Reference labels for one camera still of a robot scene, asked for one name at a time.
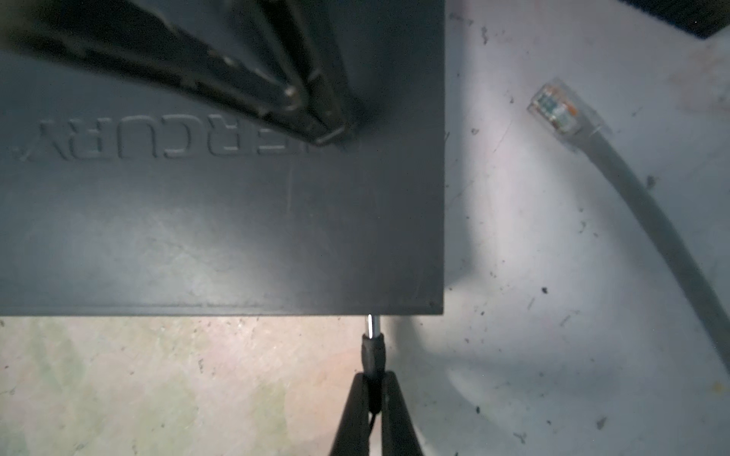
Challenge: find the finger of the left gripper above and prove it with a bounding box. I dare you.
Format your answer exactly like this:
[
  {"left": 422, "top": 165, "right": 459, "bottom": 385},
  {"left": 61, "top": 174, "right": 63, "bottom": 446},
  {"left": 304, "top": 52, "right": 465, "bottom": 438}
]
[
  {"left": 1, "top": 5, "right": 346, "bottom": 146},
  {"left": 227, "top": 1, "right": 357, "bottom": 134}
]

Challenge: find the black power adapter with plug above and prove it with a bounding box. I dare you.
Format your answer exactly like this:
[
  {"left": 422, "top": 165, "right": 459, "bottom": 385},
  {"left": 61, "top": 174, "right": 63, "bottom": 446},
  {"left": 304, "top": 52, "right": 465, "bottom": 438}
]
[{"left": 361, "top": 315, "right": 387, "bottom": 434}]

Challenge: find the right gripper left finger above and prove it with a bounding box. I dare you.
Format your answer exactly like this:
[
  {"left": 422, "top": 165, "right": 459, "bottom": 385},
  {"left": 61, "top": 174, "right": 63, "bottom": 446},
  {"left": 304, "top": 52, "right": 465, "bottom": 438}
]
[{"left": 329, "top": 372, "right": 370, "bottom": 456}]

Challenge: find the dark grey network switch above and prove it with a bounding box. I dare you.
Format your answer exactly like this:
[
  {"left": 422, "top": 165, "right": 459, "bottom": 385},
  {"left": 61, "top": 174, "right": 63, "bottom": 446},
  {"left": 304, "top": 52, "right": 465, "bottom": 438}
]
[{"left": 1, "top": 1, "right": 445, "bottom": 317}]

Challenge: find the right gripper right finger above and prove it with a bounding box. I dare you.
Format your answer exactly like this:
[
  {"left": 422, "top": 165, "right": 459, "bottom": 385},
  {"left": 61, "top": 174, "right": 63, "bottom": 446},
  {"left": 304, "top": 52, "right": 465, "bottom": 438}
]
[{"left": 381, "top": 372, "right": 423, "bottom": 456}]

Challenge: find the black ribbed box device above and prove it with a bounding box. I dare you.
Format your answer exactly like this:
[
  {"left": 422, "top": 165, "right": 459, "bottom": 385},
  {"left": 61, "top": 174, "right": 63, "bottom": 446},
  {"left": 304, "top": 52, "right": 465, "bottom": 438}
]
[{"left": 624, "top": 0, "right": 730, "bottom": 40}]

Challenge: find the grey ethernet cable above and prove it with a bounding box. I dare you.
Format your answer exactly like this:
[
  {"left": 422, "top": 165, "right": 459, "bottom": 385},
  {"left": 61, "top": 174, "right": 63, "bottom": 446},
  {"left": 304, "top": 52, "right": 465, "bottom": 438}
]
[{"left": 525, "top": 78, "right": 730, "bottom": 374}]

